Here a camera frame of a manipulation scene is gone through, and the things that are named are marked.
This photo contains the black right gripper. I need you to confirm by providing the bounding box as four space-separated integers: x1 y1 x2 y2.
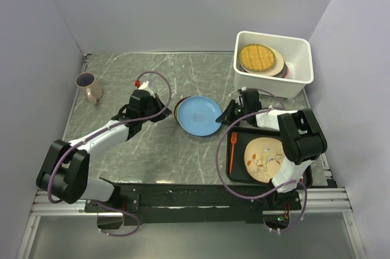
216 99 249 127

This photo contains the red scalloped plate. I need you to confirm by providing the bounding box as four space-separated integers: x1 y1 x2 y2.
174 96 189 123

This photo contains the blue plate with bamboo mat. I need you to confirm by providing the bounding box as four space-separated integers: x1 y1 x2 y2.
177 96 222 137

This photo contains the round bamboo mat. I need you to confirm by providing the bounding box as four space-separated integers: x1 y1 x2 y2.
238 44 276 72

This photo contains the cream plate with branch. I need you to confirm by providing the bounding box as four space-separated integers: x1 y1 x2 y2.
238 46 285 77

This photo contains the pink plate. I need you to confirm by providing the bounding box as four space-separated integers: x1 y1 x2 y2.
283 63 289 79

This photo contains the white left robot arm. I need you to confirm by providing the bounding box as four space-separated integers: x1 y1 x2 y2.
36 89 172 211

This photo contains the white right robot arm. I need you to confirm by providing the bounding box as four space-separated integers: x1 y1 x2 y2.
216 87 327 209

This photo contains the white plastic bin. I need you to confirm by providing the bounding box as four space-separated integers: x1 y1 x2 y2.
233 31 314 98

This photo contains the orange plastic fork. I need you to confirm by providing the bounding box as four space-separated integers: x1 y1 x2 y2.
229 132 238 174

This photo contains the beige bird plate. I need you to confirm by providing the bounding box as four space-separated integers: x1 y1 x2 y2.
244 137 285 183

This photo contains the pink mug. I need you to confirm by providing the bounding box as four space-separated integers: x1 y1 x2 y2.
75 72 104 105

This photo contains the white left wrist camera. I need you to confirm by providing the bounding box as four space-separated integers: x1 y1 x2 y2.
135 80 154 96

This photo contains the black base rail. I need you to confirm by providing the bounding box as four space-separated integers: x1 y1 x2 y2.
82 179 302 226

